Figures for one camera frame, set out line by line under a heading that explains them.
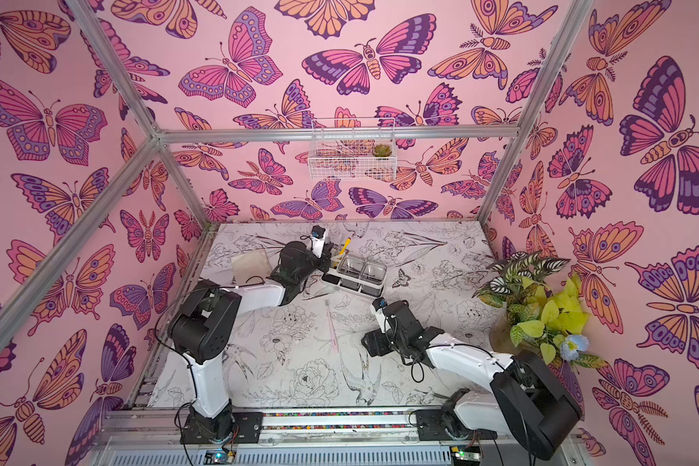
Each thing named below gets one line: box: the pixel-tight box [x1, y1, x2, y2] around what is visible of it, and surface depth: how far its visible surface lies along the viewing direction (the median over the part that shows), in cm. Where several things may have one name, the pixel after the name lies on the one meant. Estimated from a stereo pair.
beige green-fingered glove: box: [231, 248, 272, 286], surface depth 109 cm
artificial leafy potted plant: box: [471, 250, 606, 372], surface depth 71 cm
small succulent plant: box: [371, 143, 393, 158], surface depth 95 cm
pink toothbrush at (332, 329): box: [325, 299, 339, 354], surface depth 92 cm
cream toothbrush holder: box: [321, 253, 388, 298], surface depth 99 cm
